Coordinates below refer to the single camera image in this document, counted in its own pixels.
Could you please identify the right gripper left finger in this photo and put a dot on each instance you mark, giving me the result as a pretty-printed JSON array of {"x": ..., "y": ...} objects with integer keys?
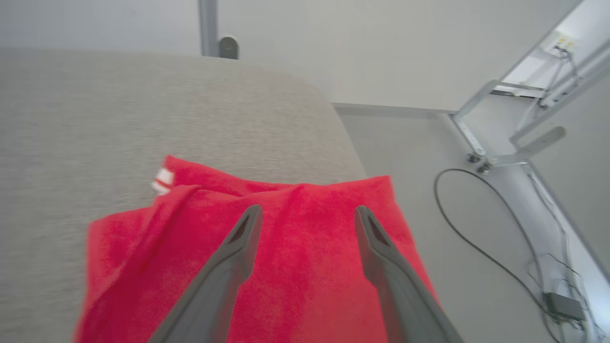
[{"x": 214, "y": 290}]

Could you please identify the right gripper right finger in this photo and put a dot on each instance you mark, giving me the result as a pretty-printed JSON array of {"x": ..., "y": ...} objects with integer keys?
[{"x": 405, "y": 300}]

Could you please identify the red garment with white stripes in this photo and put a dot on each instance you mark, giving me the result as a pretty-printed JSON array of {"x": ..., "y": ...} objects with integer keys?
[{"x": 305, "y": 238}]

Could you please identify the dark desk caster wheel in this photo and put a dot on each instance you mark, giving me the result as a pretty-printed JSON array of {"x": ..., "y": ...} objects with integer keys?
[
  {"x": 485, "y": 167},
  {"x": 473, "y": 157}
]

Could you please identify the black power adapter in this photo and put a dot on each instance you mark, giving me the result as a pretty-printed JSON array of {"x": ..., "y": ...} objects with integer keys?
[{"x": 564, "y": 307}]

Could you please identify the grey fabric sofa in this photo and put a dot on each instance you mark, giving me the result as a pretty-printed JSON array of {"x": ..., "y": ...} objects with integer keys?
[{"x": 143, "y": 109}]

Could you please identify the light grey metal desk frame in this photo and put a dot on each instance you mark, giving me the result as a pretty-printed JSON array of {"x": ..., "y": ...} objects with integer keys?
[{"x": 538, "y": 139}]

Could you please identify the dark grey rounded bracket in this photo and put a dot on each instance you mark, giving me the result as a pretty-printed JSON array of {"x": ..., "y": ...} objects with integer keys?
[{"x": 228, "y": 47}]

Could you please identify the grey metal post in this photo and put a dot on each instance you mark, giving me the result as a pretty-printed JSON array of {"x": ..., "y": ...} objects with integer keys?
[{"x": 208, "y": 28}]

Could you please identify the white wall socket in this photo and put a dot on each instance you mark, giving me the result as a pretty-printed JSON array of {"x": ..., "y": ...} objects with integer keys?
[{"x": 564, "y": 40}]

